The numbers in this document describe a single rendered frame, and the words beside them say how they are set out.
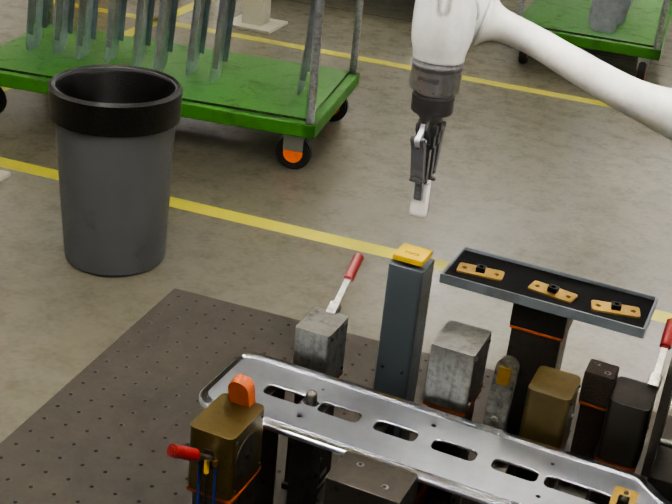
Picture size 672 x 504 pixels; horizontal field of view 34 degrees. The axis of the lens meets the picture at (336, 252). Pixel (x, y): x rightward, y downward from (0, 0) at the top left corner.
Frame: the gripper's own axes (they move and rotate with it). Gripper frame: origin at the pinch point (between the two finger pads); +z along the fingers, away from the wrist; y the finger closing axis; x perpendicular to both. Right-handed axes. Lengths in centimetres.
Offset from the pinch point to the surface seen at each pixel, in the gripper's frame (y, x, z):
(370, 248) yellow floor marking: -228, -90, 127
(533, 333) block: 3.8, 25.6, 18.7
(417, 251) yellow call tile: -0.6, 0.7, 11.1
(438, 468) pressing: 40, 21, 27
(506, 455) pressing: 30, 30, 27
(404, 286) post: 3.4, 0.3, 16.8
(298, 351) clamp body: 21.5, -12.3, 25.8
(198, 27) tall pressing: -314, -229, 73
